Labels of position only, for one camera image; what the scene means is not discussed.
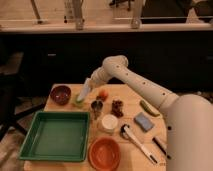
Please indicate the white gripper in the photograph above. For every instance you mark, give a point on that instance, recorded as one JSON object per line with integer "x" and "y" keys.
{"x": 97, "y": 78}

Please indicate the light blue towel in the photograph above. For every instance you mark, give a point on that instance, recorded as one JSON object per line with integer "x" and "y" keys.
{"x": 85, "y": 90}

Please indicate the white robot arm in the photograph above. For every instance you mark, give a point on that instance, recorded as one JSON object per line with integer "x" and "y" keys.
{"x": 188, "y": 118}

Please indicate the silver metal cup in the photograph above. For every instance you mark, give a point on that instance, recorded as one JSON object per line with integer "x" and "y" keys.
{"x": 97, "y": 106}

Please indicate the green plastic cup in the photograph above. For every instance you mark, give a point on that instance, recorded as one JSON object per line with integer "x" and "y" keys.
{"x": 76, "y": 103}

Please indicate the white round cup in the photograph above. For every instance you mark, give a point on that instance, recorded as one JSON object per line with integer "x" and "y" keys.
{"x": 109, "y": 123}

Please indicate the orange toy fruit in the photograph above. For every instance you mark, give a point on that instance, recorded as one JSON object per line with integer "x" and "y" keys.
{"x": 102, "y": 95}

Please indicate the dark red grape bunch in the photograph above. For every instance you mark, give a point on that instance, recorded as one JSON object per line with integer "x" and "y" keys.
{"x": 117, "y": 106}

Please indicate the dark red bowl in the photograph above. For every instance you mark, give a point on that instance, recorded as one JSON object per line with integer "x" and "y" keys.
{"x": 60, "y": 94}

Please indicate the green toy pepper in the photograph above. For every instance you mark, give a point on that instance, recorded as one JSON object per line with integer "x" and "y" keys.
{"x": 147, "y": 109}

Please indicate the blue sponge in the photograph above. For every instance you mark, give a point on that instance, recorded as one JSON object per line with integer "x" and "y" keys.
{"x": 144, "y": 122}

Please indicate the green plastic tray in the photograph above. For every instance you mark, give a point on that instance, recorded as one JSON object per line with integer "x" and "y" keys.
{"x": 57, "y": 136}

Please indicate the orange plastic bowl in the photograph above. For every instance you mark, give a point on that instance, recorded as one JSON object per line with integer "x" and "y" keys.
{"x": 104, "y": 154}

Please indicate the black office chair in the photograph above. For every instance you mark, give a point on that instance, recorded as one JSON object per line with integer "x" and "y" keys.
{"x": 8, "y": 87}

